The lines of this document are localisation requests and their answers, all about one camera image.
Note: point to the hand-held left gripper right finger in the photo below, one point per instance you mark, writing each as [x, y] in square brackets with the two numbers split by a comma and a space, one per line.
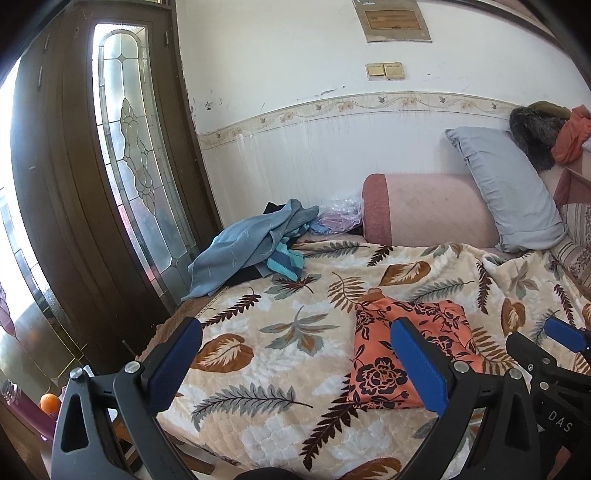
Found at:
[418, 364]

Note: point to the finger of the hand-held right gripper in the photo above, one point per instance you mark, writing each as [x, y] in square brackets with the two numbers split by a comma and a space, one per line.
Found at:
[531, 355]
[565, 334]

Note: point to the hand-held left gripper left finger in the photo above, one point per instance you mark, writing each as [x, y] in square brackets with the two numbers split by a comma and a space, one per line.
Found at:
[173, 364]

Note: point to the orange floral garment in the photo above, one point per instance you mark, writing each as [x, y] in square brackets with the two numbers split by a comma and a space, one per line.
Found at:
[378, 374]

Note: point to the striped cushion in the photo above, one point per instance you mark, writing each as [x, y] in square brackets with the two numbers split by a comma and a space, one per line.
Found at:
[575, 249]

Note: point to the orange fruit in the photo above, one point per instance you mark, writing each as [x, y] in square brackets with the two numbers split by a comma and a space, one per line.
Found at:
[50, 403]

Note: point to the leaf-print blanket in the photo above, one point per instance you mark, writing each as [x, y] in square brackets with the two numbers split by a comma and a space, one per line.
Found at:
[286, 295]

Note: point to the blue-grey cloth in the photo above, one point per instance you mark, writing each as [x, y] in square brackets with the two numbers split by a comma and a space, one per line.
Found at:
[240, 244]

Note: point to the teal striped cloth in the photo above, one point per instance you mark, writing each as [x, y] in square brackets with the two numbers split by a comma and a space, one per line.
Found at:
[284, 263]

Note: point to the grey pillow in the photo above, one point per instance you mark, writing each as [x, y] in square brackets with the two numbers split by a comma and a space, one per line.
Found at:
[508, 194]

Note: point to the purple bottle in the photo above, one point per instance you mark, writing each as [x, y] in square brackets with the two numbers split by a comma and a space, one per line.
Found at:
[27, 410]

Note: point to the clear plastic bag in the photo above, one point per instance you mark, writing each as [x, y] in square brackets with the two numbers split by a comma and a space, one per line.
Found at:
[346, 205]
[339, 221]

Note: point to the salmon pink cloth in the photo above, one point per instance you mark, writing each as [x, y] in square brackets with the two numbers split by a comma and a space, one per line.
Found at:
[570, 138]

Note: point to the fur-trimmed dark coat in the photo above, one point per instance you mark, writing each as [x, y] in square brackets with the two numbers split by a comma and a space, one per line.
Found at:
[535, 134]

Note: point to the brass wall switch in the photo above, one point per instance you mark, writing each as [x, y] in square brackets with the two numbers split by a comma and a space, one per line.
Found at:
[375, 70]
[395, 69]

